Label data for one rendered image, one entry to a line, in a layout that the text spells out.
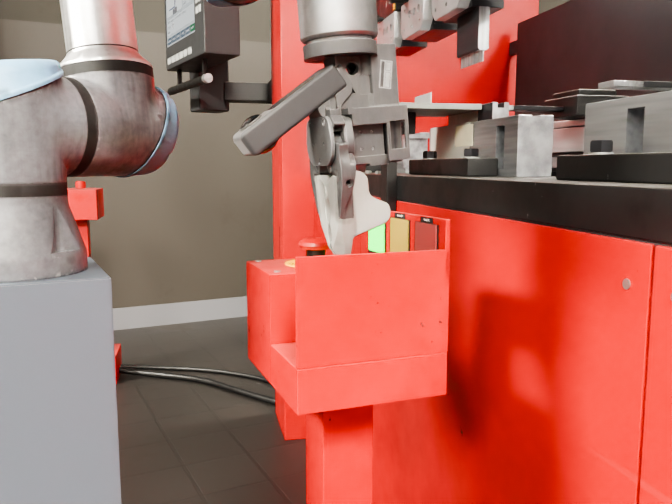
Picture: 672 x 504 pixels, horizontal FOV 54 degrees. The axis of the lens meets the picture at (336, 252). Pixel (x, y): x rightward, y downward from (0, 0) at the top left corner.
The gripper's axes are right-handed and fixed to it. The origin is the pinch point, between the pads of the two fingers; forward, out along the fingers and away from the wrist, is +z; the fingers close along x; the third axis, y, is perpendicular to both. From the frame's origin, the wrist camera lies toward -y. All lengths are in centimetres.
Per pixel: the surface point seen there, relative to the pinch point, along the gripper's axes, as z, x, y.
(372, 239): 1.3, 12.6, 9.5
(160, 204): 14, 313, 14
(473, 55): -25, 48, 48
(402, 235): 0.0, 4.4, 9.6
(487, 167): -4.9, 30.8, 38.5
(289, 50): -40, 136, 40
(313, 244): 0.3, 8.4, 0.5
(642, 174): -5.2, -10.7, 28.7
